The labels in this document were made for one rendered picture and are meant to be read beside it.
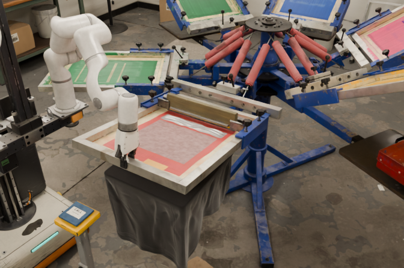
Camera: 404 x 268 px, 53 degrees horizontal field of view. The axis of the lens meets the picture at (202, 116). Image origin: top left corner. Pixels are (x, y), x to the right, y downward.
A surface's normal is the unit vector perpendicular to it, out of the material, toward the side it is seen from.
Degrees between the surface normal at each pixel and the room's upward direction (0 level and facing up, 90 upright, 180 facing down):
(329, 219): 0
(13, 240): 0
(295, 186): 0
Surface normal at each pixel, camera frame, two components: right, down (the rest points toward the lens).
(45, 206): 0.00, -0.85
